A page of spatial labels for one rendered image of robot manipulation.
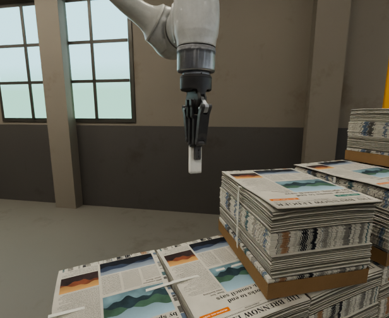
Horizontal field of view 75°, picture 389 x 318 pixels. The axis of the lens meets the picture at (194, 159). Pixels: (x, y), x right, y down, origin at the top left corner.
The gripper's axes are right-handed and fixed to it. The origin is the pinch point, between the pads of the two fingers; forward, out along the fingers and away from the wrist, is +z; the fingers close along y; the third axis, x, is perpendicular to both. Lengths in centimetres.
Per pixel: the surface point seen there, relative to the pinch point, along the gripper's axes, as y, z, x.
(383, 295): -18, 42, -54
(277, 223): -15.2, 13.0, -13.9
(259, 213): -9.2, 12.9, -13.6
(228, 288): -7.2, 32.9, -6.6
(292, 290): -16.5, 30.6, -18.7
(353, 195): -16.5, 9.0, -36.9
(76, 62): 306, -72, 30
